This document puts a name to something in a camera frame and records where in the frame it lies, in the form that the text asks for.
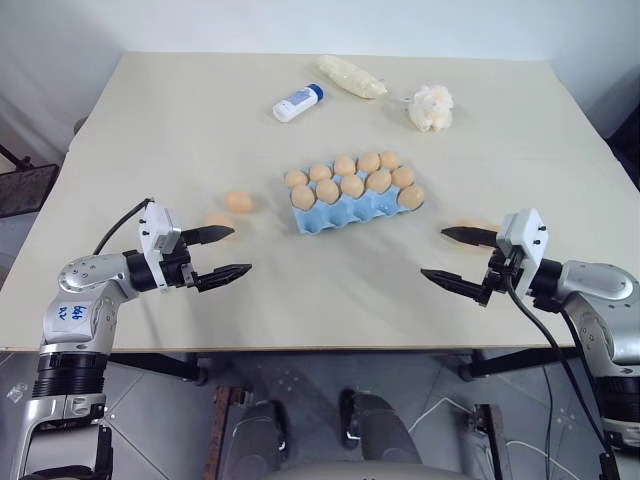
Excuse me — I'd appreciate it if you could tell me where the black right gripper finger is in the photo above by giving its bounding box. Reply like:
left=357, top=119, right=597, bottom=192
left=440, top=225, right=502, bottom=249
left=420, top=268, right=490, bottom=307

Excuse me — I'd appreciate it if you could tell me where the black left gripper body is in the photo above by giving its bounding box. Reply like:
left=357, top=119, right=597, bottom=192
left=160, top=238, right=202, bottom=294

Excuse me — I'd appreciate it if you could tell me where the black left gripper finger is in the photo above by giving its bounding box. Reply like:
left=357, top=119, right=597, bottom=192
left=194, top=263, right=253, bottom=294
left=180, top=225, right=236, bottom=248

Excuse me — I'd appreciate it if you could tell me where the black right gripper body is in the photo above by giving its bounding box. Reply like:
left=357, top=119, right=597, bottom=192
left=480, top=246, right=522, bottom=305

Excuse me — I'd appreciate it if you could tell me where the blue egg carton with eggs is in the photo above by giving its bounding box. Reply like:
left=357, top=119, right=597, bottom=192
left=283, top=153, right=426, bottom=237

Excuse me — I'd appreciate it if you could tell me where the black table leg bar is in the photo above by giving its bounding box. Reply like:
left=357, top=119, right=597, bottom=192
left=107, top=351, right=212, bottom=387
left=458, top=347, right=582, bottom=383

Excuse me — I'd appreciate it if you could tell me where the rusty brown metal bar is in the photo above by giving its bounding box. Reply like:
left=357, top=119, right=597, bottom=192
left=471, top=402, right=512, bottom=480
left=208, top=383, right=240, bottom=480

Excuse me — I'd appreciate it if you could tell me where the white bottle with blue label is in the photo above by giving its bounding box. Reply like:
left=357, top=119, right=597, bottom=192
left=272, top=83, right=325, bottom=123

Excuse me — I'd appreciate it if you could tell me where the dark rounded shape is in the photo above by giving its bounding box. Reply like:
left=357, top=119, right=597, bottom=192
left=338, top=388, right=422, bottom=467
left=233, top=398, right=290, bottom=480

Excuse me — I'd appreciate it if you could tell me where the black mesh basket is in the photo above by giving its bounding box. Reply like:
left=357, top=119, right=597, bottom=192
left=0, top=163, right=59, bottom=219

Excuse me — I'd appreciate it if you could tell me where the dark panel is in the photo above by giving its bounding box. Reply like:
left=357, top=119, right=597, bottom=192
left=601, top=49, right=640, bottom=197

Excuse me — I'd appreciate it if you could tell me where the clear bag of white grains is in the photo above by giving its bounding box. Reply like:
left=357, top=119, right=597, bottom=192
left=315, top=54, right=389, bottom=101

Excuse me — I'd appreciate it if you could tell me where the black metal bar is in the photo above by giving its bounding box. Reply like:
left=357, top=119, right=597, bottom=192
left=0, top=143, right=32, bottom=169

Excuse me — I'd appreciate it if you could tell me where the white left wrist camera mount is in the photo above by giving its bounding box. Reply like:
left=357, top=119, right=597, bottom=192
left=137, top=199, right=183, bottom=291

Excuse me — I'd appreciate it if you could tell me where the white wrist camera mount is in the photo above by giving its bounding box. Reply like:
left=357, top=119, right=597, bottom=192
left=137, top=199, right=183, bottom=291
left=494, top=207, right=551, bottom=297

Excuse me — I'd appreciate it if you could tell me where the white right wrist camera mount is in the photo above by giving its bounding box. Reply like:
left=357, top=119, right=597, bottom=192
left=494, top=207, right=551, bottom=297

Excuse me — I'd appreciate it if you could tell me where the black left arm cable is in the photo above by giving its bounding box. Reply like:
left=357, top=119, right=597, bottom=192
left=92, top=198, right=152, bottom=256

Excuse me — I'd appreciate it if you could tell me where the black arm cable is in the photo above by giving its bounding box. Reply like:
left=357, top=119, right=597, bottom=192
left=92, top=198, right=152, bottom=256
left=503, top=257, right=617, bottom=454

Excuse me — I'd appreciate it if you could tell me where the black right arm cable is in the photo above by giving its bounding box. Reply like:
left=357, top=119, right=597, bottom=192
left=503, top=257, right=617, bottom=454

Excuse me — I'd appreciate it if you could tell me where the white floor cable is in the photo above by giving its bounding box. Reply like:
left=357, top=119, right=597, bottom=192
left=408, top=396, right=609, bottom=474

